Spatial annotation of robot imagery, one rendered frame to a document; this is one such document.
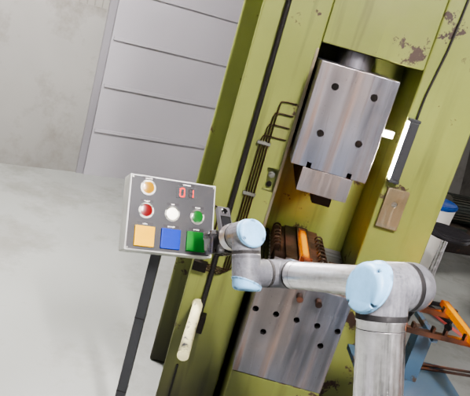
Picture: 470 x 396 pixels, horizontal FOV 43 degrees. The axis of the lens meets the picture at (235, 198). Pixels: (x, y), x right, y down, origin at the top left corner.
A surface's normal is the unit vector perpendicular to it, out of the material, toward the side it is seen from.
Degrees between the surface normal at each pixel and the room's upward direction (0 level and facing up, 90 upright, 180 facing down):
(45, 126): 90
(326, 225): 90
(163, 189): 60
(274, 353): 90
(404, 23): 90
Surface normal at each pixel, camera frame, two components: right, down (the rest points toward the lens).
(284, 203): -0.07, 0.26
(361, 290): -0.83, -0.21
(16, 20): 0.44, 0.37
